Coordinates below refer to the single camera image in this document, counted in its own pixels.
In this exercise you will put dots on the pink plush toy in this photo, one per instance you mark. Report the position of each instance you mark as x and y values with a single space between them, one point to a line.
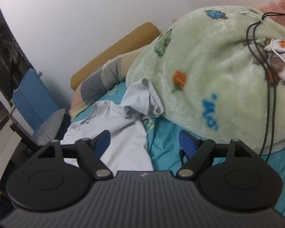
280 7

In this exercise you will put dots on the white table with dark top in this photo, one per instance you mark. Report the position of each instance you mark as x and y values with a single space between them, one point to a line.
2 142

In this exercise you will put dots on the grey and beige checked pillow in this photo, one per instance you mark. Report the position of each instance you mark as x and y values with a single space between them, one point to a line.
97 85

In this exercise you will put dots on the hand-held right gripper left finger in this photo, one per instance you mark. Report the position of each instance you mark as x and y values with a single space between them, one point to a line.
102 140

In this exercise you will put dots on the green fleece printed blanket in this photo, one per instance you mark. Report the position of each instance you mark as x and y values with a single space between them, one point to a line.
204 64

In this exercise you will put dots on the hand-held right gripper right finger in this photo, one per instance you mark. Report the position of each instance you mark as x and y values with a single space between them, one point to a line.
186 142

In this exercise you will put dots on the mustard yellow headboard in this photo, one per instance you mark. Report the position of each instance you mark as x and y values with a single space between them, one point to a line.
114 49

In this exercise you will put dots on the white shirt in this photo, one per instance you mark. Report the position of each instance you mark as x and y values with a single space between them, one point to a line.
123 142

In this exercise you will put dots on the dark window with grille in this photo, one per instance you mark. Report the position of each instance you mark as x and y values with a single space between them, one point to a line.
2 40

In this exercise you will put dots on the chair with blue quilted cover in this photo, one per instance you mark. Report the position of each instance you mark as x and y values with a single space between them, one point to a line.
30 92

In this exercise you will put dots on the grey seat cushion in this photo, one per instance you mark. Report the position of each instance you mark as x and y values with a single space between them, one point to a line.
49 128

